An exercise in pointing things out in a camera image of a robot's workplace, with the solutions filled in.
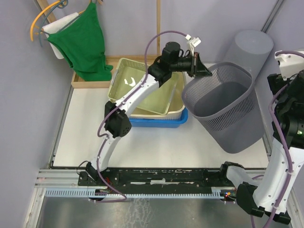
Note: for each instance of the aluminium frame rail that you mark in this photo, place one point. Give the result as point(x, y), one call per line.
point(77, 179)

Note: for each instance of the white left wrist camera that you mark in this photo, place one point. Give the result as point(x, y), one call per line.
point(192, 42)

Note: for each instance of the white towel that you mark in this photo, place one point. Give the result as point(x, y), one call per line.
point(55, 27)

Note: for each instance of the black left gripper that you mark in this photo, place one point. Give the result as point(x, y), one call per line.
point(198, 69)

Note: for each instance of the light blue cable duct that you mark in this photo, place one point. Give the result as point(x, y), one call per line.
point(216, 193)

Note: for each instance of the blue plastic tub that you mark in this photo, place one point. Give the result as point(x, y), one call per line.
point(158, 123)

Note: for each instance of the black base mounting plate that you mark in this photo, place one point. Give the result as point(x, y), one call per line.
point(165, 180)

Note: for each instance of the cream plastic basket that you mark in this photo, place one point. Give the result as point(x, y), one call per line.
point(175, 108)

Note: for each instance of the wooden slanted post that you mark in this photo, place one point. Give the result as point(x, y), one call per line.
point(45, 6)

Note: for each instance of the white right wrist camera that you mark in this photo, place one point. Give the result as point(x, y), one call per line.
point(290, 62)

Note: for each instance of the green cloth garment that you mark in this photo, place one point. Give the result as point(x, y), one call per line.
point(82, 46)

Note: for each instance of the grey round plastic bin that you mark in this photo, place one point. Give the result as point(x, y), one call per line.
point(249, 49)

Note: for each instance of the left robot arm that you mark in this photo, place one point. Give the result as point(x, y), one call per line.
point(116, 123)

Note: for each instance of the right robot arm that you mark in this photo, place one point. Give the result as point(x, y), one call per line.
point(269, 196)

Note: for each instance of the yellow clothes hanger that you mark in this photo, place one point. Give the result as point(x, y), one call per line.
point(32, 31)

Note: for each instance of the pale green plastic tray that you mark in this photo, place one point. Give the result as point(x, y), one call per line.
point(129, 73)

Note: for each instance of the grey slotted laundry basket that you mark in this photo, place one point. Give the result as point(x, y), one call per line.
point(226, 105)

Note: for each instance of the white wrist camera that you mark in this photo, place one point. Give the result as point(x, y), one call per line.
point(192, 42)
point(290, 62)

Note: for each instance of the wooden upright post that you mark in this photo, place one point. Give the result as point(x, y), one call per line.
point(158, 25)

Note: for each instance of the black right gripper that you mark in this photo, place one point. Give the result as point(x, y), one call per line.
point(276, 82)

